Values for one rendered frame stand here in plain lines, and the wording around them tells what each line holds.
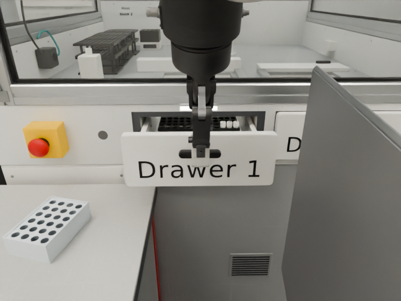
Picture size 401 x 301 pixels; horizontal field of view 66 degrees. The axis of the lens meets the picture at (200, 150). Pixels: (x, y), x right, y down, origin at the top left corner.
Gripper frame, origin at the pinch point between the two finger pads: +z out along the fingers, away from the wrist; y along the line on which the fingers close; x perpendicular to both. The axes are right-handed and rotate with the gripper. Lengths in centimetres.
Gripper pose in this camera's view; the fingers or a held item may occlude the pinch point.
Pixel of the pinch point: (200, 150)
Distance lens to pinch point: 52.1
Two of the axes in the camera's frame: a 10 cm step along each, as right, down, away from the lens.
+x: 10.0, -0.1, 0.1
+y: 0.2, 7.2, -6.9
